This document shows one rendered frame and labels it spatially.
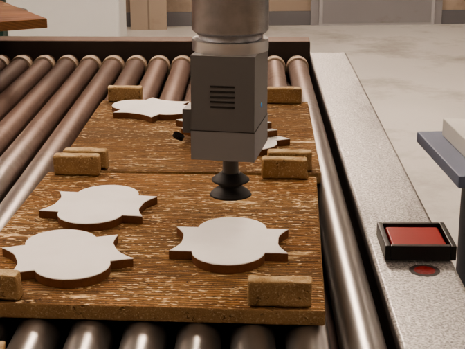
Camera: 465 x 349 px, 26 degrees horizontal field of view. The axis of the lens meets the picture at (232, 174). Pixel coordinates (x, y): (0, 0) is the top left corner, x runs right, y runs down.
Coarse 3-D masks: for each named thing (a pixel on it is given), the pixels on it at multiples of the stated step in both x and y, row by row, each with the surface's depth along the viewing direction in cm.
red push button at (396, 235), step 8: (392, 232) 112; (400, 232) 112; (408, 232) 112; (416, 232) 112; (424, 232) 112; (432, 232) 112; (392, 240) 109; (400, 240) 109; (408, 240) 109; (416, 240) 109; (424, 240) 109; (432, 240) 109; (440, 240) 109
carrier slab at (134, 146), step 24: (96, 120) 158; (120, 120) 158; (144, 120) 158; (168, 120) 158; (288, 120) 158; (72, 144) 144; (96, 144) 144; (120, 144) 144; (144, 144) 144; (168, 144) 144; (312, 144) 144; (120, 168) 133; (144, 168) 133; (168, 168) 133; (192, 168) 133; (216, 168) 133; (240, 168) 133
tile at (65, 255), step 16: (32, 240) 105; (48, 240) 105; (64, 240) 105; (80, 240) 105; (96, 240) 105; (112, 240) 105; (16, 256) 100; (32, 256) 100; (48, 256) 100; (64, 256) 100; (80, 256) 100; (96, 256) 100; (112, 256) 100; (128, 256) 100; (32, 272) 97; (48, 272) 96; (64, 272) 96; (80, 272) 96; (96, 272) 96; (64, 288) 95
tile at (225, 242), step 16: (208, 224) 109; (224, 224) 109; (240, 224) 109; (256, 224) 109; (192, 240) 105; (208, 240) 105; (224, 240) 105; (240, 240) 105; (256, 240) 105; (272, 240) 105; (176, 256) 102; (192, 256) 101; (208, 256) 100; (224, 256) 100; (240, 256) 100; (256, 256) 100; (272, 256) 102; (224, 272) 99; (240, 272) 99
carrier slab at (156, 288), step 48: (48, 192) 123; (144, 192) 123; (192, 192) 123; (288, 192) 123; (0, 240) 107; (144, 240) 107; (288, 240) 107; (48, 288) 95; (96, 288) 95; (144, 288) 95; (192, 288) 95; (240, 288) 95
